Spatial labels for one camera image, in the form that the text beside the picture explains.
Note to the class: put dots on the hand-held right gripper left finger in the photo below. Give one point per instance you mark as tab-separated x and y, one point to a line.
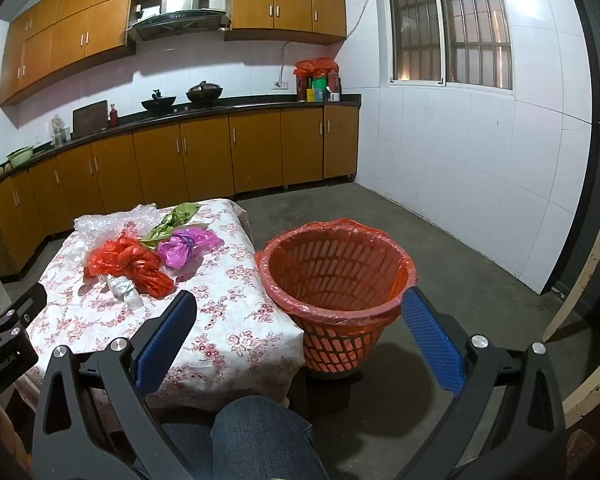
164	336

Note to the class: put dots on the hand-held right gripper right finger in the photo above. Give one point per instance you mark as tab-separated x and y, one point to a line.
432	340

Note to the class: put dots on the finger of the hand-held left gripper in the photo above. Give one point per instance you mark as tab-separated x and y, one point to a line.
27	302

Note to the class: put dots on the white plastic bag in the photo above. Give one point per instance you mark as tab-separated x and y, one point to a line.
122	290

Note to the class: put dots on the red plastic bag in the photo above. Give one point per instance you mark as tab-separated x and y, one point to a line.
315	66
125	260

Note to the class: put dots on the red plastic mesh basket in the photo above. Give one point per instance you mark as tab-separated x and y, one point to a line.
340	350

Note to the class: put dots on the floral tablecloth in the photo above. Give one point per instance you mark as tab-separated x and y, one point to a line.
230	310

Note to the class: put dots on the purple plastic bag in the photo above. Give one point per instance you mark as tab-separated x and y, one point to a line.
180	250

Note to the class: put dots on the clear bubble wrap sheet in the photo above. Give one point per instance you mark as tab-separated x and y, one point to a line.
100	225

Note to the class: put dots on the green plastic bag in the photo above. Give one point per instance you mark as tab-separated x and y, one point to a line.
175	217

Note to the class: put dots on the person's leg in jeans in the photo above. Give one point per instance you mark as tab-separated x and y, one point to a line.
260	440

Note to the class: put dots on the green basin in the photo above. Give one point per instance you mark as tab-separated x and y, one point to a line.
20	157

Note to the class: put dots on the glass jar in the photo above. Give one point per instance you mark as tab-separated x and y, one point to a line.
60	132

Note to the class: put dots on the wooden lower kitchen cabinets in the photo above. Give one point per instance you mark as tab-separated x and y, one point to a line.
205	155

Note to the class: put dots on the wooden kitchen cabinets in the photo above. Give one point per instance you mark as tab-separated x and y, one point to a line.
205	155
70	40

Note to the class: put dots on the dark wooden cutting board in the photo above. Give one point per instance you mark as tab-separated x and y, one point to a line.
90	119

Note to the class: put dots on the red bottle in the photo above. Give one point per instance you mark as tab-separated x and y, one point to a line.
114	117

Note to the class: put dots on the black wok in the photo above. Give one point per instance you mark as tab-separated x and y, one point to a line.
158	102

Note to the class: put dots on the dark pot with lid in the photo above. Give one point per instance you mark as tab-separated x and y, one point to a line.
205	92

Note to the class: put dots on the black kitchen countertop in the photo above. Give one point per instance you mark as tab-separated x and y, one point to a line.
260	104

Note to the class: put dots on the wooden upper kitchen cabinets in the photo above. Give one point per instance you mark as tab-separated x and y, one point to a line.
70	40

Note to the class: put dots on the green container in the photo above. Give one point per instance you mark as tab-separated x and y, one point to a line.
320	84

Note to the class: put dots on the red canister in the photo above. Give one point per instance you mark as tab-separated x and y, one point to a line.
301	90

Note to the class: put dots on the red plastic bag over containers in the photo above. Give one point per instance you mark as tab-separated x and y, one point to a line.
315	66

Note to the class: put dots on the barred window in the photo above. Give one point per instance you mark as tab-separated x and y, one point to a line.
450	25

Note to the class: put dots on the steel range hood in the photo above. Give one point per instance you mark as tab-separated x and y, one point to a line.
180	20

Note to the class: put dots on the pale wooden frame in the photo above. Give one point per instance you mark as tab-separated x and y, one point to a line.
597	260

